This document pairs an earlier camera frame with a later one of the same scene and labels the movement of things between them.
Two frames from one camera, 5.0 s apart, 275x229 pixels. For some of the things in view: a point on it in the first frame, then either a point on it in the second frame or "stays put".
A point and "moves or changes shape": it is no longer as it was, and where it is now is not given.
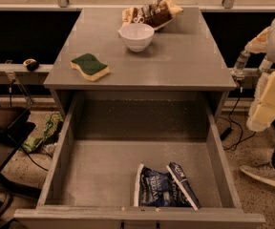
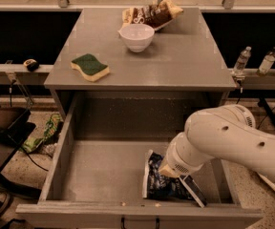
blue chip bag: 158,189 moves or changes shape
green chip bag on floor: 31,144 stays put
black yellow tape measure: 31,65 stays put
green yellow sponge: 92,69 stays put
